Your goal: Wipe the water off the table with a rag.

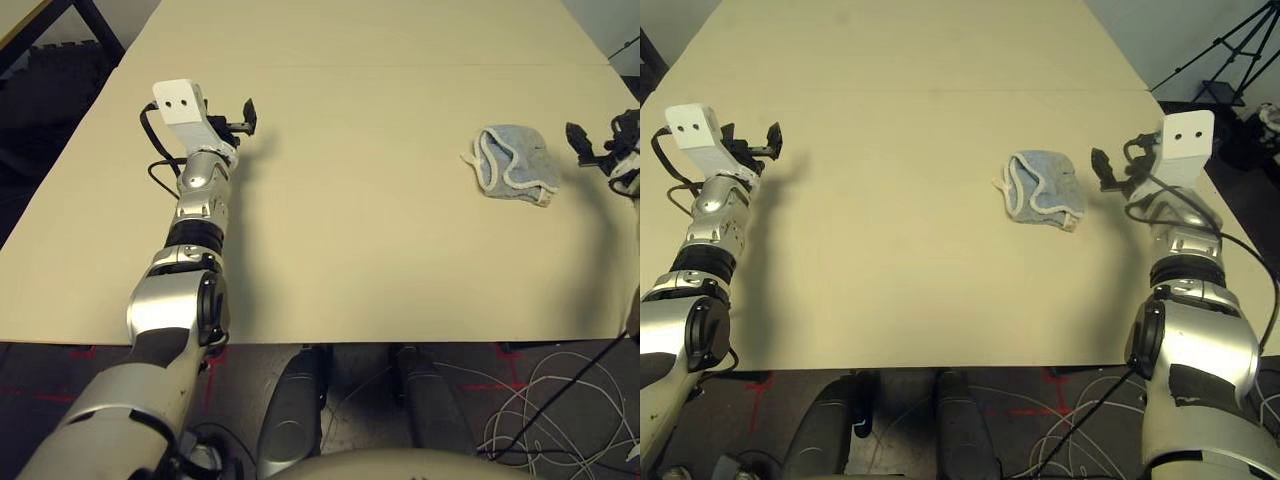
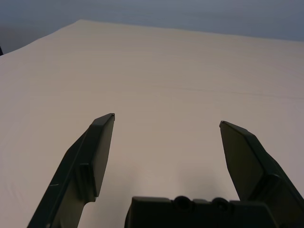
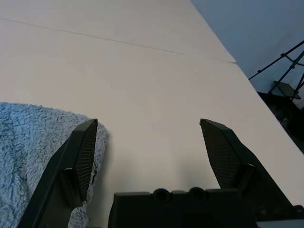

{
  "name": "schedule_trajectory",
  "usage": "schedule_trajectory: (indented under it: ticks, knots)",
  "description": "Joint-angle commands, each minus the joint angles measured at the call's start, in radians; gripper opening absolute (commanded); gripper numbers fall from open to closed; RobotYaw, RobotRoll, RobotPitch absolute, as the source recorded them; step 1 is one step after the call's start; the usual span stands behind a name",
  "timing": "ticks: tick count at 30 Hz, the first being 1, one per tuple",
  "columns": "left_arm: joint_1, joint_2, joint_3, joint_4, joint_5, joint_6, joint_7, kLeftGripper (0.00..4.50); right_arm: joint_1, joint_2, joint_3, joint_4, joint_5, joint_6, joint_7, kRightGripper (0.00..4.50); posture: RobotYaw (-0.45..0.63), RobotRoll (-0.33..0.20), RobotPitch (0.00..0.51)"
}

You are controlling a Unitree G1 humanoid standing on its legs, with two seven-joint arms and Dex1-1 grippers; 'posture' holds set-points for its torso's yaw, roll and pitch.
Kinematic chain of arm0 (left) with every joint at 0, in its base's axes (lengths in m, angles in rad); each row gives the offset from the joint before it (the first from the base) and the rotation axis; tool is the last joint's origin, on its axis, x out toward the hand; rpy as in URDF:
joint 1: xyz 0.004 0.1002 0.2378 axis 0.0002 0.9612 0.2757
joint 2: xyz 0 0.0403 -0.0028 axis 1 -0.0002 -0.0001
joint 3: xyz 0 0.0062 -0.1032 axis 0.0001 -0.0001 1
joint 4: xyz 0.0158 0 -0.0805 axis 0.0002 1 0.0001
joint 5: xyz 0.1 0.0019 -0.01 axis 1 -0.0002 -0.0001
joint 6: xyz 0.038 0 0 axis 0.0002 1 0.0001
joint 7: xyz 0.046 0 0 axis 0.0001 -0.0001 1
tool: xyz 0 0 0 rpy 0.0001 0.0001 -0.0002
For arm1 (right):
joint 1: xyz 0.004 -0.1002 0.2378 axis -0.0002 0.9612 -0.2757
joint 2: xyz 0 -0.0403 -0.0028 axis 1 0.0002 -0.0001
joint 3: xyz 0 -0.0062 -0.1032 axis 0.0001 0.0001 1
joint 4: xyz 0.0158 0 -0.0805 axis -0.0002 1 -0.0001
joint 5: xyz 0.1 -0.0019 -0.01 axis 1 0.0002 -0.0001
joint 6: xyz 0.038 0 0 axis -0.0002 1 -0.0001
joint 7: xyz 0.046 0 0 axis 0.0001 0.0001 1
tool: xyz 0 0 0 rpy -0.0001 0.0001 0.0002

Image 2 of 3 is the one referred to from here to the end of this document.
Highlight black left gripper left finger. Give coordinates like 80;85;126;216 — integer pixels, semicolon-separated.
27;113;116;228

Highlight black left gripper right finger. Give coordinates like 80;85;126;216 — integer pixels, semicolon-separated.
219;120;304;228

